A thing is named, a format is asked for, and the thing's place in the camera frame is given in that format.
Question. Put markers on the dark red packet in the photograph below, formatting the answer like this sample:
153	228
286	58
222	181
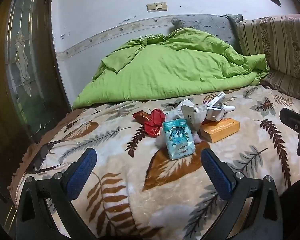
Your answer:
140	117

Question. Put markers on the small white box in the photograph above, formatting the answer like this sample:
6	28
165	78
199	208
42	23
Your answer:
215	115

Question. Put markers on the eyeglasses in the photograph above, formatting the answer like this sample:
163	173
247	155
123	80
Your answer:
41	158

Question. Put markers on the flat striped floral cushion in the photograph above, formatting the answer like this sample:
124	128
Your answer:
285	82

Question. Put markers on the white plastic bag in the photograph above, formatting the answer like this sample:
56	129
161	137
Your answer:
175	113

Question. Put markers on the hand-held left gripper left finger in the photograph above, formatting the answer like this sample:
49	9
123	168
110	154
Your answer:
82	172

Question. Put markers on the leaf print blanket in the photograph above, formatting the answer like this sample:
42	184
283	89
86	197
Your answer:
140	205

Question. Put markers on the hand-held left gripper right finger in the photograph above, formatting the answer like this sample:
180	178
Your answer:
216	175

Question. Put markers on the green quilt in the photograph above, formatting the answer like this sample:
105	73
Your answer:
165	67

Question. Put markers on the long white packet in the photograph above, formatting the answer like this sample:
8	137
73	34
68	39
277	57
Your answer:
192	116

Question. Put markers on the large striped floral cushion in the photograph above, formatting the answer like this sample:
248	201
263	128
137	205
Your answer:
277	42

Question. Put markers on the beige light switch plate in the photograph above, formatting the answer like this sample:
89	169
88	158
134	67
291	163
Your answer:
156	6

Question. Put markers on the grey quilted pillow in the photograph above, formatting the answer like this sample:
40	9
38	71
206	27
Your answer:
210	23

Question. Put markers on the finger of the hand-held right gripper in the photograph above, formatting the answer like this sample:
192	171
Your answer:
290	118

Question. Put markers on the teal cartoon tissue packet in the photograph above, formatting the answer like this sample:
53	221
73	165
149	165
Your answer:
177	137

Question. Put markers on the orange box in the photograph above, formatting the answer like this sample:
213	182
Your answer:
220	130

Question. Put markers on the red and white carton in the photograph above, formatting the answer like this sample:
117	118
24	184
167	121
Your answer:
217	98

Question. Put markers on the red wrapper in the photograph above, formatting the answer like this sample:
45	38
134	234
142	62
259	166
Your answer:
153	122

